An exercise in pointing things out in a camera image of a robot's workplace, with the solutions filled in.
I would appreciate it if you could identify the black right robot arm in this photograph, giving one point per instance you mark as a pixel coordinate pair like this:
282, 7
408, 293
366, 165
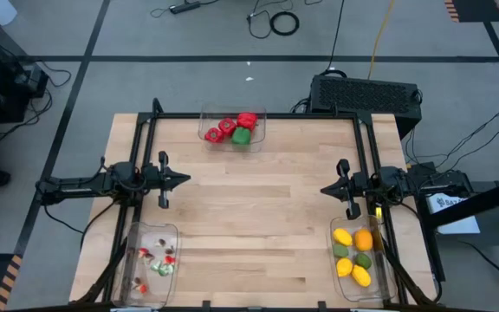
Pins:
418, 182

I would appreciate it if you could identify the yellow lemon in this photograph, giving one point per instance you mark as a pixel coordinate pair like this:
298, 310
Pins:
342, 237
361, 276
344, 267

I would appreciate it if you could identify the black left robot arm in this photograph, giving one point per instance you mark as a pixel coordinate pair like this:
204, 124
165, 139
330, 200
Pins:
80, 184

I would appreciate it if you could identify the small red bell pepper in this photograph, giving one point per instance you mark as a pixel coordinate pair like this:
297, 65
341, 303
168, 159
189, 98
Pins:
214, 134

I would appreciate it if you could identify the brown cap mushroom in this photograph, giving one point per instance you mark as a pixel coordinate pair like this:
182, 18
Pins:
161, 242
169, 250

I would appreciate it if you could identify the black equipment cart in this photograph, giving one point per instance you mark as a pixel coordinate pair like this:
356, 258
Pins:
2, 82

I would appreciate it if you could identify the orange-yellow lemon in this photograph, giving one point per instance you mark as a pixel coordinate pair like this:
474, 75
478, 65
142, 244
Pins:
363, 239

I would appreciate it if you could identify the clear plastic bin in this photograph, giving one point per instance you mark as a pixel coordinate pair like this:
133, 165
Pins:
154, 294
379, 286
258, 145

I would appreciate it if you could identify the green cap mushroom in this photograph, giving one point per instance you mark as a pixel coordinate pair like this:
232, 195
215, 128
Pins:
163, 272
156, 265
170, 268

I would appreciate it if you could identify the black computer case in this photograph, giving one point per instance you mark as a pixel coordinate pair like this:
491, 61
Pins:
362, 97

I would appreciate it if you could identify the white printed sign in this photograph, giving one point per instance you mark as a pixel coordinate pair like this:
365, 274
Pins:
457, 216

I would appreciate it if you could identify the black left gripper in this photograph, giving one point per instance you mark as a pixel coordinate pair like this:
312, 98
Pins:
160, 180

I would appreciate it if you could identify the black side stand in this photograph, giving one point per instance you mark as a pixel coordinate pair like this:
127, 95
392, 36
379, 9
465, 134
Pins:
479, 201

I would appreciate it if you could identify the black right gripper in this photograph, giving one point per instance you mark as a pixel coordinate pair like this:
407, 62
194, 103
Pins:
352, 188

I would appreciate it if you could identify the black power strip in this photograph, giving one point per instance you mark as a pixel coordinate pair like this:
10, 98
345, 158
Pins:
185, 6

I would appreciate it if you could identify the green bell pepper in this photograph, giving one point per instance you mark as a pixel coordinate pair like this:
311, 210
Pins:
241, 136

